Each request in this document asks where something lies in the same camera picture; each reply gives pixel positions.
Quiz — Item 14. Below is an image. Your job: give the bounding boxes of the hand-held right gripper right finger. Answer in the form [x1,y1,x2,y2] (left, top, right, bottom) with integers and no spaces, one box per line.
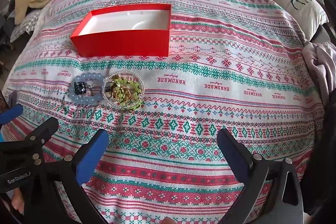
[217,128,307,224]

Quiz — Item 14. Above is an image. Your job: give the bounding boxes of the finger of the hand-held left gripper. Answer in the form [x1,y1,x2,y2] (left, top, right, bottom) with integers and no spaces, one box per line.
[0,117,59,155]
[0,91,24,125]

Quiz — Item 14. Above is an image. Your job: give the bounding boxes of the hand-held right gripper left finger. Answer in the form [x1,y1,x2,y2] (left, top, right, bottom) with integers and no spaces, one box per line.
[26,129,109,224]

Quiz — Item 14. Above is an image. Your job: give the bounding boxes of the black bead hair clip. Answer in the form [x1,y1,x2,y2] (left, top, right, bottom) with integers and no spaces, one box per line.
[73,82,87,95]

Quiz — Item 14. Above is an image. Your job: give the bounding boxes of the gold rings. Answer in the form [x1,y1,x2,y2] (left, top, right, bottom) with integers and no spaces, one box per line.
[113,86,132,103]

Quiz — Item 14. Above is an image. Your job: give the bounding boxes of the clear bead bracelet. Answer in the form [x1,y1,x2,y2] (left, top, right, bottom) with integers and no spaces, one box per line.
[102,71,146,107]

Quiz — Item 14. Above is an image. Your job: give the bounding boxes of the light blue bead bracelet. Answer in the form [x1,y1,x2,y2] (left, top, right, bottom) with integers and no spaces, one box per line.
[69,74,106,106]

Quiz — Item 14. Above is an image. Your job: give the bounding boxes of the green bead bracelet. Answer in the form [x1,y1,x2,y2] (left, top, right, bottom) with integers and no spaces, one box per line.
[110,76,145,111]

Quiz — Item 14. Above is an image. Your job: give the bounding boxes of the red cardboard box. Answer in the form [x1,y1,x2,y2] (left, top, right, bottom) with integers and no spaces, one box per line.
[70,3,172,58]

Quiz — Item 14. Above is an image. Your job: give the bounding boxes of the person's left hand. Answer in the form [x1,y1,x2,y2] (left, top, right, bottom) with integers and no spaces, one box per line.
[10,187,27,214]

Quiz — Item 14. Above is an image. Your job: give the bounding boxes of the patterned red green blanket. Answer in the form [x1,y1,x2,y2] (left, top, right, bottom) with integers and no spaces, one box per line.
[5,0,329,224]

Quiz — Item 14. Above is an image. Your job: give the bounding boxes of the grey checked sheet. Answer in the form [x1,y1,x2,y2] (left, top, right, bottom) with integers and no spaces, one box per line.
[10,7,43,42]

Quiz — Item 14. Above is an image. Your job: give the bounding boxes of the lavender cloth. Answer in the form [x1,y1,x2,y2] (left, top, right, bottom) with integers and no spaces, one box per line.
[301,41,336,109]

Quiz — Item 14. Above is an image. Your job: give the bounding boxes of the white deer print pillow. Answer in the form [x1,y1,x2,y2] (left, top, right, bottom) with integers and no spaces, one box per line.
[260,0,330,41]

